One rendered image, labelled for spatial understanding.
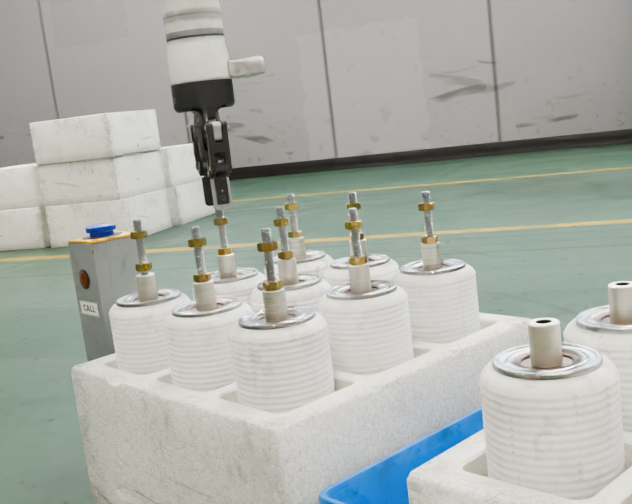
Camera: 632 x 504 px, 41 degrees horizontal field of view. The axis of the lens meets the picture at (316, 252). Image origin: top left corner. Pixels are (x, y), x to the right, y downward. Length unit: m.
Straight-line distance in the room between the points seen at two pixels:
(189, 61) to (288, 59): 5.40
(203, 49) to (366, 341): 0.40
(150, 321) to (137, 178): 2.82
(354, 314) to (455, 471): 0.28
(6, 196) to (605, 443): 3.57
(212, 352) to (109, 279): 0.30
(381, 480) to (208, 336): 0.23
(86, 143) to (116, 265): 2.55
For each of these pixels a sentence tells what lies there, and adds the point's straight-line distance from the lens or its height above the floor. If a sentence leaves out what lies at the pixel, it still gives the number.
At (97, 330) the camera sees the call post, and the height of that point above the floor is 0.19.
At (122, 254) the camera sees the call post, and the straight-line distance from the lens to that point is 1.16.
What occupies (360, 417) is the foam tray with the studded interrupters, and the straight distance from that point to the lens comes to 0.82.
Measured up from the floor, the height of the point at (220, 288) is 0.25.
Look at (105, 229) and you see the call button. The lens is 1.16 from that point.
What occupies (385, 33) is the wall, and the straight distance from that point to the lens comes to 6.19.
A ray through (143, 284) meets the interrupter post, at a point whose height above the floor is 0.27.
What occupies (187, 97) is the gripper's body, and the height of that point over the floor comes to 0.48.
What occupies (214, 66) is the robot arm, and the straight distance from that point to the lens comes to 1.04.
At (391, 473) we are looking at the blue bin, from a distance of 0.82.
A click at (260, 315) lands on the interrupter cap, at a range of 0.85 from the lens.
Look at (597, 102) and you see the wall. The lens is 5.96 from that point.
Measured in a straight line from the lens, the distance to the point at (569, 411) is 0.59.
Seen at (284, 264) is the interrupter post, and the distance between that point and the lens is 0.98.
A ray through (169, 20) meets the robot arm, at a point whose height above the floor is 0.57.
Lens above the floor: 0.44
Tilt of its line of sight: 9 degrees down
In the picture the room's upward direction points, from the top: 7 degrees counter-clockwise
